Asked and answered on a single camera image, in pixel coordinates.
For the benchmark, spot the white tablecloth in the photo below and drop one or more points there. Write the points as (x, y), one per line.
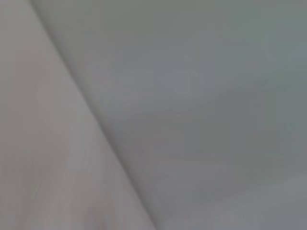
(48, 143)

